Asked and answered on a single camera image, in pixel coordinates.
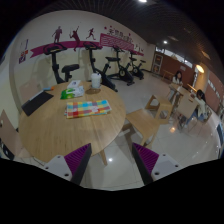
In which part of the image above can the colourful checked folded towel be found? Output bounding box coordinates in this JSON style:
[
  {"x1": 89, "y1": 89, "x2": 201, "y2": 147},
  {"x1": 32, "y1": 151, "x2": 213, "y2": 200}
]
[{"x1": 65, "y1": 100, "x2": 112, "y2": 119}]

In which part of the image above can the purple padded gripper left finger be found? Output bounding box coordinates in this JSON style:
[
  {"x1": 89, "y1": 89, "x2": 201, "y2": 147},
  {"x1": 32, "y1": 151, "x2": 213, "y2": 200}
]
[{"x1": 44, "y1": 143, "x2": 92, "y2": 185}]

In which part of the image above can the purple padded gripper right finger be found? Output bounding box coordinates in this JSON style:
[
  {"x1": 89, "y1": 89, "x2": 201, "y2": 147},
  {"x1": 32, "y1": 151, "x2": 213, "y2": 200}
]
[{"x1": 132, "y1": 143, "x2": 182, "y2": 185}]

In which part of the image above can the seated person far back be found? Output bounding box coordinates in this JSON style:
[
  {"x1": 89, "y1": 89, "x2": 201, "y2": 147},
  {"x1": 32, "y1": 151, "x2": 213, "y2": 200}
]
[{"x1": 172, "y1": 71, "x2": 183, "y2": 85}]

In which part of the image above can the round wooden table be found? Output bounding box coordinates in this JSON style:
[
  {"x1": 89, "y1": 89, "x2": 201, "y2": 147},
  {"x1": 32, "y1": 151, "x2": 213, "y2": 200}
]
[{"x1": 19, "y1": 81, "x2": 126, "y2": 164}]

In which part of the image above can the green wet wipes pack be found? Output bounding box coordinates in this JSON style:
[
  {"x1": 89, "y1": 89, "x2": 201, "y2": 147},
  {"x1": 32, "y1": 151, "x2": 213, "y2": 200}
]
[{"x1": 61, "y1": 87, "x2": 84, "y2": 99}]

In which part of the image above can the wooden table at right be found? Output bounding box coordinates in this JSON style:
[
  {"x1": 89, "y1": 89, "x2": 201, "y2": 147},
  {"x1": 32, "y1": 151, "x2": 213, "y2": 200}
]
[{"x1": 170, "y1": 84, "x2": 198, "y2": 119}]

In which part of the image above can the black laptop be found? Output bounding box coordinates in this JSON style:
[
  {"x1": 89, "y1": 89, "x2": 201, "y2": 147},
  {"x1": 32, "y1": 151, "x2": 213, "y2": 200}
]
[{"x1": 22, "y1": 91, "x2": 52, "y2": 116}]

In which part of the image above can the seated person in white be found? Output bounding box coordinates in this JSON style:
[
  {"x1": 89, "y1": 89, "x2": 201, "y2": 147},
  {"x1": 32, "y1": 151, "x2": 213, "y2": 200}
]
[{"x1": 185, "y1": 89, "x2": 207, "y2": 126}]

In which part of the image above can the black exercise bike far left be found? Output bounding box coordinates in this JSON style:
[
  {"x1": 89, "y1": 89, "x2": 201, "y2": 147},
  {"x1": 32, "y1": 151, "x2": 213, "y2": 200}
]
[{"x1": 43, "y1": 42, "x2": 81, "y2": 85}]

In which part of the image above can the black exercise bike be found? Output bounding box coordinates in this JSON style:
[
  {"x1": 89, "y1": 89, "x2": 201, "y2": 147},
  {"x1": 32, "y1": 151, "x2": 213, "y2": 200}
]
[
  {"x1": 83, "y1": 42, "x2": 118, "y2": 92},
  {"x1": 129, "y1": 50, "x2": 144, "y2": 80},
  {"x1": 107, "y1": 46, "x2": 134, "y2": 86},
  {"x1": 43, "y1": 42, "x2": 81, "y2": 85}
]

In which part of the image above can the wooden stool near table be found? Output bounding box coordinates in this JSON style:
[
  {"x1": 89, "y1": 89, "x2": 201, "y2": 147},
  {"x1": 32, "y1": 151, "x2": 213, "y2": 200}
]
[{"x1": 122, "y1": 109, "x2": 160, "y2": 147}]

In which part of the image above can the white plastic canister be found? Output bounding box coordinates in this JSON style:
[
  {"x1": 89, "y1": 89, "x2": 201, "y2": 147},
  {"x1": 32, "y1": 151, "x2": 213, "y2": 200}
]
[{"x1": 91, "y1": 73, "x2": 101, "y2": 89}]

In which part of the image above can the small wooden stool behind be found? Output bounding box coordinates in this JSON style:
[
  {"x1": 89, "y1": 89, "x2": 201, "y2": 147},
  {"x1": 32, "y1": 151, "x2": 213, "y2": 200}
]
[{"x1": 145, "y1": 95, "x2": 173, "y2": 123}]

